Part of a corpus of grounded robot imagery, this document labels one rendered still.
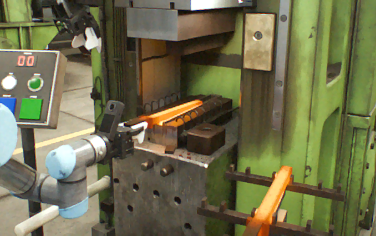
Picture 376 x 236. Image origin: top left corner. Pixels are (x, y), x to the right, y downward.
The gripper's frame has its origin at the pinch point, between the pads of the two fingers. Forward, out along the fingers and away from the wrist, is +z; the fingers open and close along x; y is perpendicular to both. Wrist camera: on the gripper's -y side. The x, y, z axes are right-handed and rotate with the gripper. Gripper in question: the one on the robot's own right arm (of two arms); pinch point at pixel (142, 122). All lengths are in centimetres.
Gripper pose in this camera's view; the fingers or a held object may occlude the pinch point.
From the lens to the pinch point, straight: 130.6
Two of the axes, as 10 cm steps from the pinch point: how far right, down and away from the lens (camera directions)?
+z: 5.2, -1.9, 8.3
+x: 8.6, 1.4, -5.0
